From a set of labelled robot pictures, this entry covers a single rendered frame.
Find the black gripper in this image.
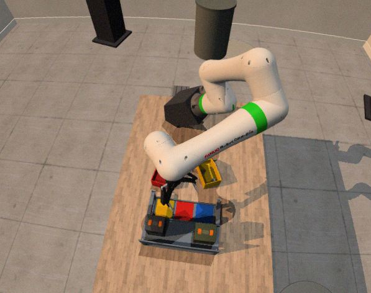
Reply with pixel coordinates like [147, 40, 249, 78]
[160, 173, 198, 211]

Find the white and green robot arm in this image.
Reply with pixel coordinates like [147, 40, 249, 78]
[144, 48, 289, 181]

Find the red bin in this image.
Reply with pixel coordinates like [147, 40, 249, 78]
[151, 169, 166, 187]

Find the yellow bin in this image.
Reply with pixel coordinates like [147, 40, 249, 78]
[196, 158, 221, 189]

